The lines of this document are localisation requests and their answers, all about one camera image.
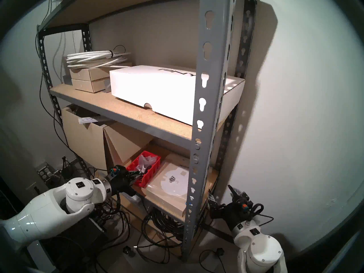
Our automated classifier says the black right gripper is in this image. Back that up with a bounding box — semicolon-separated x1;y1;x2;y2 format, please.
208;185;254;230

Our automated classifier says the black floor box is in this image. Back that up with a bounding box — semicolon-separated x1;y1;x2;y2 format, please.
43;216;110;273

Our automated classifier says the red plastic bin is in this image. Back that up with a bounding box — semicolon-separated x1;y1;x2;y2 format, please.
126;151;162;188

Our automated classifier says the flat beige wrapped box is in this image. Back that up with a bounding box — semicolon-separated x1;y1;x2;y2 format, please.
144;153;199;217

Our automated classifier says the small beige box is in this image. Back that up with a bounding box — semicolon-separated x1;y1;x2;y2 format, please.
70;66;133;82
71;78;111;93

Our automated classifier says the coiled white cable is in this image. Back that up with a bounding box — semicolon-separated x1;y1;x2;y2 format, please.
66;45;132;69

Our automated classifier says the open brown cardboard box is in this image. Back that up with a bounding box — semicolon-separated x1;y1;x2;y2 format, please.
61;104;155;176

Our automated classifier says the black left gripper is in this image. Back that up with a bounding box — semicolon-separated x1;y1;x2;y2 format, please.
109;165;143;197

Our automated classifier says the grey metal rack shelf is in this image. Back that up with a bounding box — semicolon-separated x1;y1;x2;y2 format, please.
36;0;259;261

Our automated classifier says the black cable coil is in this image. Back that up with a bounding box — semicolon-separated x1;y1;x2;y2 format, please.
136;206;199;250

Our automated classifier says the grey wall power outlet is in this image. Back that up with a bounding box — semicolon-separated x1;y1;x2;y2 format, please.
36;163;56;180

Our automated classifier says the black floor strip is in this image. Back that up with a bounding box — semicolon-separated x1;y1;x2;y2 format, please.
205;223;236;244

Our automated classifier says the clear plastic bag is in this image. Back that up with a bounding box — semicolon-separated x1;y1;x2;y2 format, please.
136;155;157;169

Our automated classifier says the black hanging cable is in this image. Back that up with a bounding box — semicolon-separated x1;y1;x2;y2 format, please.
36;34;80;159

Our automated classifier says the white PNY box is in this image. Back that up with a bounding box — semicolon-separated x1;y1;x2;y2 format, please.
109;65;245;130

